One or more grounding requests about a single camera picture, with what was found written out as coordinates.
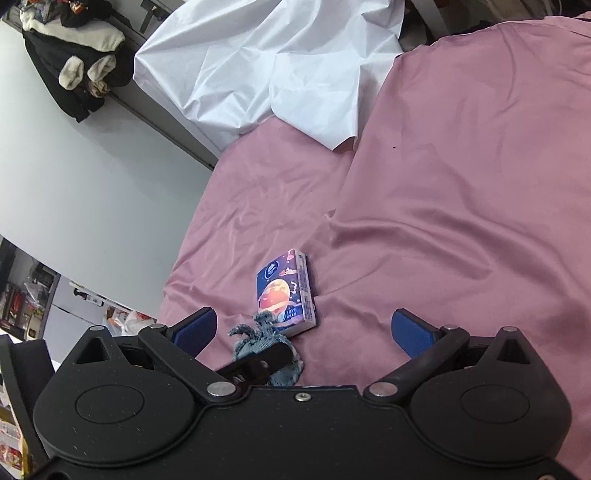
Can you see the white cover sheet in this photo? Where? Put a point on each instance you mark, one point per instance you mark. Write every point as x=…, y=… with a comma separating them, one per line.
x=258, y=60

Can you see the blue printed tissue pack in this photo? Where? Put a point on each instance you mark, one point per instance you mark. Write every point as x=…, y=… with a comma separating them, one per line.
x=281, y=290

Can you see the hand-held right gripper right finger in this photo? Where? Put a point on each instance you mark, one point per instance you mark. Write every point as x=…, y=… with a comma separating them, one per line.
x=411, y=337

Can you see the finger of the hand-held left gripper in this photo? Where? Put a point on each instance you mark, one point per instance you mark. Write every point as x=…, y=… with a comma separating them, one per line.
x=268, y=357

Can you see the pink bed sheet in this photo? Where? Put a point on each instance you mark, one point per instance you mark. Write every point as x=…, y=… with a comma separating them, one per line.
x=461, y=184

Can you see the black and white hanging coat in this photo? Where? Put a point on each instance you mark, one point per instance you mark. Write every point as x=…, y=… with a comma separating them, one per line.
x=41, y=60

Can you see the small grey knit item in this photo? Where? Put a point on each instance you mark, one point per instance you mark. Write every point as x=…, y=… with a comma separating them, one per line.
x=265, y=337

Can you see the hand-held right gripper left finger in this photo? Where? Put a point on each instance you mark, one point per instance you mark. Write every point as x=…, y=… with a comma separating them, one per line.
x=196, y=332

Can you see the white cabinet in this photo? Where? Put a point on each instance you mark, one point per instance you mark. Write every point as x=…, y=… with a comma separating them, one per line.
x=69, y=318

